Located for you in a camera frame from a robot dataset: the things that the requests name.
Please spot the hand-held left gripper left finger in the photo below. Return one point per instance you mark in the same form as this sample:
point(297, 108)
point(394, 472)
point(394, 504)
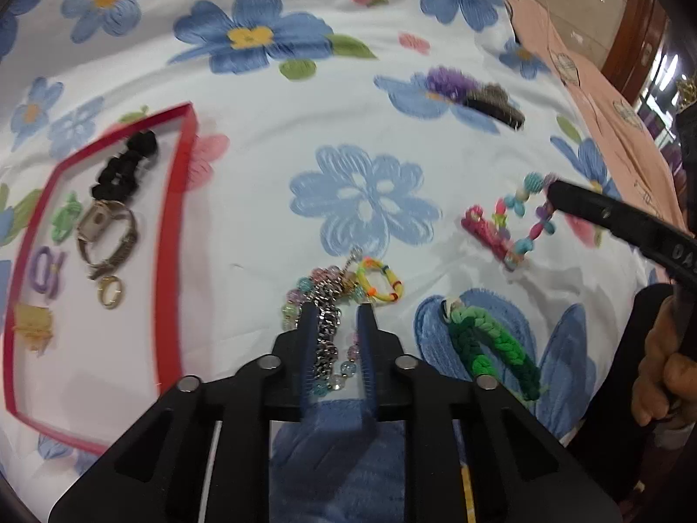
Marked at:
point(307, 348)

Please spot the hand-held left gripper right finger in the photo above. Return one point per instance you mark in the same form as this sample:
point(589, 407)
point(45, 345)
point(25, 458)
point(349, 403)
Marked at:
point(367, 348)

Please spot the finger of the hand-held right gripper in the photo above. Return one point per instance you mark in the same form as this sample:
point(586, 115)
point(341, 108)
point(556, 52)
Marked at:
point(599, 210)

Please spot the red shallow tray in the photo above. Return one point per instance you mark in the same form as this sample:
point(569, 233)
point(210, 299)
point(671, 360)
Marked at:
point(136, 338)

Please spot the metal wrist watch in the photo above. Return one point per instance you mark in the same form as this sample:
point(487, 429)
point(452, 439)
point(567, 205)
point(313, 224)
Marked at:
point(98, 220)

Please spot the black scrunchie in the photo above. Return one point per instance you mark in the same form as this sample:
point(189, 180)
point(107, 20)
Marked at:
point(117, 171)

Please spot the green hair clip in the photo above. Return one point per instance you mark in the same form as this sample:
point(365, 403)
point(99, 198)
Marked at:
point(65, 218)

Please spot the yellow hair clip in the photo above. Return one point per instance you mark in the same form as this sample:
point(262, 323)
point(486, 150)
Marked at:
point(32, 322)

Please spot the purple hair clip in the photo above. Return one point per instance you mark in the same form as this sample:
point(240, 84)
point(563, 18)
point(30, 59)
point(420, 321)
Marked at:
point(41, 262)

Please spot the person's right hand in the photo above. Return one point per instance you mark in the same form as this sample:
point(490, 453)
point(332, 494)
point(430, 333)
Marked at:
point(670, 359)

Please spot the brown hair claw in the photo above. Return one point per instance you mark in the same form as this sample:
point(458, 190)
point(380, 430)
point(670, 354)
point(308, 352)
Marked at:
point(490, 103)

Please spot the person's dark clothing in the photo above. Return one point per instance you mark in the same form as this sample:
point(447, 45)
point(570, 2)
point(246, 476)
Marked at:
point(615, 392)

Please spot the brown wooden furniture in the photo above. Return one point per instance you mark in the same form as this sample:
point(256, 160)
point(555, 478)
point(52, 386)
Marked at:
point(637, 38)

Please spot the pink printed sheet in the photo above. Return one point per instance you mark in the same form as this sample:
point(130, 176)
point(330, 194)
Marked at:
point(550, 22)

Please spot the purple scrunchie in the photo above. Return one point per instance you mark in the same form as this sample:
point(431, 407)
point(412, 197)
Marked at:
point(449, 81)

